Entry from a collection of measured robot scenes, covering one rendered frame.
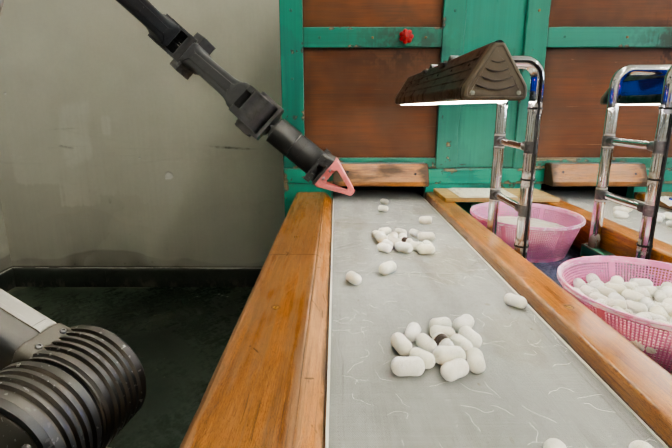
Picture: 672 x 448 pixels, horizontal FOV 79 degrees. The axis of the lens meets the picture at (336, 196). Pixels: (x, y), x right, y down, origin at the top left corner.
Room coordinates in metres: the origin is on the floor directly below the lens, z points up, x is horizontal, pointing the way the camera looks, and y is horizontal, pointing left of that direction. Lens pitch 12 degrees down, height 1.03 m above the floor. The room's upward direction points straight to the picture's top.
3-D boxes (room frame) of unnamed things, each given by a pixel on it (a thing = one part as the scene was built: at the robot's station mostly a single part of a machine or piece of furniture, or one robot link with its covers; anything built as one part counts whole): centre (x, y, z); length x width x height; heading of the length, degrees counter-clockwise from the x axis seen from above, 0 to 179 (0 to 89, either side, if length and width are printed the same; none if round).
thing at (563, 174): (1.28, -0.82, 0.83); 0.30 x 0.06 x 0.07; 90
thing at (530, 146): (0.83, -0.28, 0.90); 0.20 x 0.19 x 0.45; 0
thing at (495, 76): (0.84, -0.20, 1.08); 0.62 x 0.08 x 0.07; 0
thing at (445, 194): (1.23, -0.48, 0.77); 0.33 x 0.15 x 0.01; 90
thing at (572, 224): (1.01, -0.48, 0.72); 0.27 x 0.27 x 0.10
